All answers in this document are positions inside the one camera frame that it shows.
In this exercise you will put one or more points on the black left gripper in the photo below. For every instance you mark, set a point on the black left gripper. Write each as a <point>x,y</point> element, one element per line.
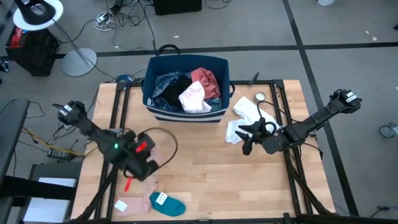
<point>141,168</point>

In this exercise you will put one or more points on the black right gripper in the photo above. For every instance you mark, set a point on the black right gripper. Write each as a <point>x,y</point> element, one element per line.
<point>267,140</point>

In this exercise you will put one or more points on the plain pink sock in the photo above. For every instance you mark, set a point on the plain pink sock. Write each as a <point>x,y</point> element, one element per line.
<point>150,189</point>

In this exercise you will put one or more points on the pink sock with white tag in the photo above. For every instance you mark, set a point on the pink sock with white tag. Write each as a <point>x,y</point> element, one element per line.
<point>133,205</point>

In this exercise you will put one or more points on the teal sock with white tag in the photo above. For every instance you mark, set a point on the teal sock with white tag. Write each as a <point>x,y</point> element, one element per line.
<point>171,207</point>

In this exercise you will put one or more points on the pale pink white garment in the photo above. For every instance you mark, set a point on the pale pink white garment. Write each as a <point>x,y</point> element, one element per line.
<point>194,98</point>

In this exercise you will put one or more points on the coral red garment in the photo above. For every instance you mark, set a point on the coral red garment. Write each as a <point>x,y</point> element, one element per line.
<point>206,81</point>

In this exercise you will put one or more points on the black garment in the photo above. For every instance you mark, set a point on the black garment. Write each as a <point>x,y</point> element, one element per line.
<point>177,91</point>

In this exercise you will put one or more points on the blue plaid shirt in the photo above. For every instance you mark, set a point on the blue plaid shirt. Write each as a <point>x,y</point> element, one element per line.
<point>161,84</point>

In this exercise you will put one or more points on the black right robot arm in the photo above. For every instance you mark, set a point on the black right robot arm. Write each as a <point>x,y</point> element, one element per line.
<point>317,119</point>

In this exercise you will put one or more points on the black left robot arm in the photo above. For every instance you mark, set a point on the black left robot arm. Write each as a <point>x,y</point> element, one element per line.
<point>90,129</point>

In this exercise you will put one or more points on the black power adapter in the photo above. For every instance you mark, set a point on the black power adapter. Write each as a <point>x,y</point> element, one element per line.
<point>60,154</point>

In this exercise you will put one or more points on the navy white striped fabric basket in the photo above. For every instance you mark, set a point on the navy white striped fabric basket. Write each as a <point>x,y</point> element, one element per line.
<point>186,62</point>

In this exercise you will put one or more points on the grey cabinet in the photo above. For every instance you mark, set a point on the grey cabinet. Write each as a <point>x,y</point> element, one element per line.
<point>49,169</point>

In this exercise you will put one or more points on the floor stand with white disc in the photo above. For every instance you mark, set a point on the floor stand with white disc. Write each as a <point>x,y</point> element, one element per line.
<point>79,62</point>

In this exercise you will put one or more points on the black desk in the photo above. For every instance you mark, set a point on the black desk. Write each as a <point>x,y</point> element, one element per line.
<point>12,130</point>

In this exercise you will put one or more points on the black box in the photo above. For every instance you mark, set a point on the black box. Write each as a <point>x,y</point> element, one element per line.
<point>177,6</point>

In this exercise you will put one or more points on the grey caster wheel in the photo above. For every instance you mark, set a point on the grey caster wheel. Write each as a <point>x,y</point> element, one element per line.
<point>388,130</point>

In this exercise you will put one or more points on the white round object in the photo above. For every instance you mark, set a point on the white round object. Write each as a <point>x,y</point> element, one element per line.
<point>326,2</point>

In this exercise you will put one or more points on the white power strip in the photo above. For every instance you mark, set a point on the white power strip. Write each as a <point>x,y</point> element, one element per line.
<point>102,18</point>

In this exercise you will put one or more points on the black crate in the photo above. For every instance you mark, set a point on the black crate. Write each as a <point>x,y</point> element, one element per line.
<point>37,53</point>

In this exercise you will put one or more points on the black floor plug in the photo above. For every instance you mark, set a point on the black floor plug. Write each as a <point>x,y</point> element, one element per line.
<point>382,208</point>

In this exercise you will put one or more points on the red box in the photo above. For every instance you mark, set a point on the red box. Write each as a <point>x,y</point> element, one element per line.
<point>17,37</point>

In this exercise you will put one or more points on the black curved holder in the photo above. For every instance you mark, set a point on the black curved holder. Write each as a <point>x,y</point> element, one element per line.
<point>34,14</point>

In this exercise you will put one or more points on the black aluminium table frame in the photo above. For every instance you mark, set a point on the black aluminium table frame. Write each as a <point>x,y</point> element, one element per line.
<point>242,83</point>

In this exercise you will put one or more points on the black angled bracket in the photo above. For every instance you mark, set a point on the black angled bracket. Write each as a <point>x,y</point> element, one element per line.
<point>254,78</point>

